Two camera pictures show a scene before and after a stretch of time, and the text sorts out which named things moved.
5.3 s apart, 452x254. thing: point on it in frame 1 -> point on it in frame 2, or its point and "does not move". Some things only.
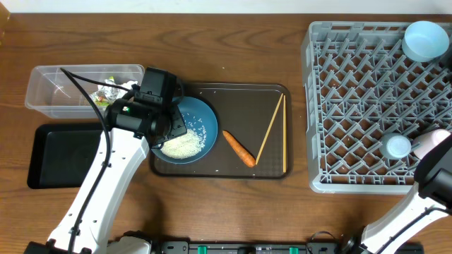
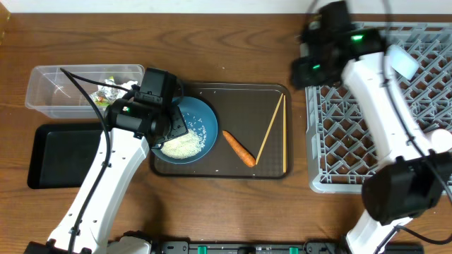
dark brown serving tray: [246, 111] does not move
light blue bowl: [424, 41] -> [401, 61]
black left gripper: [180, 128] does not move
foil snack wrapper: [106, 95] does not move
